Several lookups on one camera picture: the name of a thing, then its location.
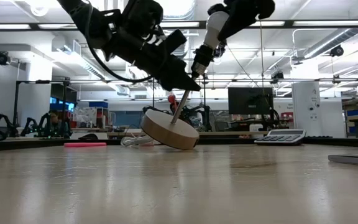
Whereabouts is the black monitor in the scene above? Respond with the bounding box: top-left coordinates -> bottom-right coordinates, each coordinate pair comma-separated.
227,86 -> 275,115

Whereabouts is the clear plastic wrapper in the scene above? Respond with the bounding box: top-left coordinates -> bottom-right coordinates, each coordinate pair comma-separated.
120,133 -> 155,147

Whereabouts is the person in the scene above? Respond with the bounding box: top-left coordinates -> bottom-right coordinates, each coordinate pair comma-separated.
47,110 -> 73,139

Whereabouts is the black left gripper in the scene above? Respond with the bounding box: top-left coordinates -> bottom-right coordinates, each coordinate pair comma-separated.
104,18 -> 201,91

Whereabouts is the pink marker pen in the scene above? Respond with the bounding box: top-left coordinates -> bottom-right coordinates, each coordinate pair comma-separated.
63,142 -> 108,148

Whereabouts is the Arcadia picture book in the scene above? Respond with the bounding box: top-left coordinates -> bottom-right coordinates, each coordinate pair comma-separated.
327,154 -> 358,167

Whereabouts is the black background rig frame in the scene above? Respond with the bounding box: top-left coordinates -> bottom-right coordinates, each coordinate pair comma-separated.
13,79 -> 71,138

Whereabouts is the grey desk calculator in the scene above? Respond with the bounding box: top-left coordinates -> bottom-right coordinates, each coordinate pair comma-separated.
254,129 -> 307,146

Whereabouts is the white lightbulb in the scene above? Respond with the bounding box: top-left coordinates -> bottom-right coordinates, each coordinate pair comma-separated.
203,11 -> 231,50

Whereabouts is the wooden base lamp with socket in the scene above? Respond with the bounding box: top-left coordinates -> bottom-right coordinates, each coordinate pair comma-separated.
140,45 -> 214,151

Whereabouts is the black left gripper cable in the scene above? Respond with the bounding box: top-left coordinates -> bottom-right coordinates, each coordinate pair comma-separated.
84,4 -> 154,84

